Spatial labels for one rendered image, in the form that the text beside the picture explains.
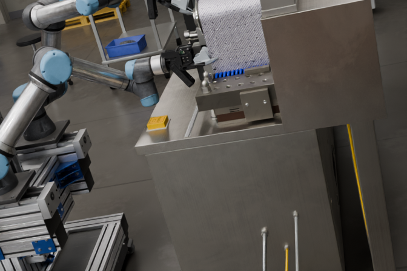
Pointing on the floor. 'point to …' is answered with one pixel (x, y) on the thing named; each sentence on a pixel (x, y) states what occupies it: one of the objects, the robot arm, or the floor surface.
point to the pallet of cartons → (95, 12)
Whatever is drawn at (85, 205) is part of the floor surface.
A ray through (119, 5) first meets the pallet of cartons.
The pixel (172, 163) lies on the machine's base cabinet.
